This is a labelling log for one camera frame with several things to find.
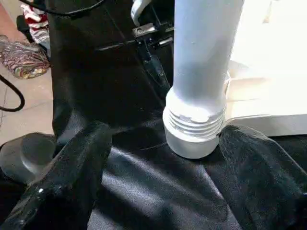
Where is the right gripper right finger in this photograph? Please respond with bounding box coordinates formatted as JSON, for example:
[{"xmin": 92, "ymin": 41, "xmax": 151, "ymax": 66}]
[{"xmin": 218, "ymin": 125, "xmax": 307, "ymax": 230}]

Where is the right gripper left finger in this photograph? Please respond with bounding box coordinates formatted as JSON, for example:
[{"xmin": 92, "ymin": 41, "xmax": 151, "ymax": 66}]
[{"xmin": 0, "ymin": 122, "xmax": 114, "ymax": 230}]

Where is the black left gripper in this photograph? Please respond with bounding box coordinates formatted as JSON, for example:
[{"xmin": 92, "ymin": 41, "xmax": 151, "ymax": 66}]
[{"xmin": 132, "ymin": 0, "xmax": 175, "ymax": 102}]

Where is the white plastic table leg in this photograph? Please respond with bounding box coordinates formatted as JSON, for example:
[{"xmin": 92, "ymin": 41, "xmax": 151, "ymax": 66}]
[{"xmin": 162, "ymin": 0, "xmax": 246, "ymax": 160}]

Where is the white plastic table top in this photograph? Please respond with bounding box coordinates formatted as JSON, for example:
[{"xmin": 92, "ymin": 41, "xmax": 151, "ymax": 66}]
[{"xmin": 223, "ymin": 0, "xmax": 307, "ymax": 138}]

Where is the black robot foot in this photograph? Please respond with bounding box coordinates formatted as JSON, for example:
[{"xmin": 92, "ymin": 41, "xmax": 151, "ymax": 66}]
[{"xmin": 0, "ymin": 133, "xmax": 59, "ymax": 186}]

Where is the black work mat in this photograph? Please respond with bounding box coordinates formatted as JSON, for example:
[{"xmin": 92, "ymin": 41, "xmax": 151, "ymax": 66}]
[{"xmin": 0, "ymin": 0, "xmax": 307, "ymax": 230}]

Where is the multicoloured crumpled cloth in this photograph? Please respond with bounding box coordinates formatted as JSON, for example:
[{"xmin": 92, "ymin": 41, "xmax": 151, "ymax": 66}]
[{"xmin": 0, "ymin": 34, "xmax": 51, "ymax": 80}]

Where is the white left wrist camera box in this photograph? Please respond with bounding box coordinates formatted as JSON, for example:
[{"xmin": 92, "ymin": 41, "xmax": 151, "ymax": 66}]
[{"xmin": 130, "ymin": 0, "xmax": 153, "ymax": 27}]

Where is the black floor cable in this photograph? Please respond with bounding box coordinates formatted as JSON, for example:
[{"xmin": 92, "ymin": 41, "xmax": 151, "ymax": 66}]
[{"xmin": 0, "ymin": 74, "xmax": 26, "ymax": 114}]

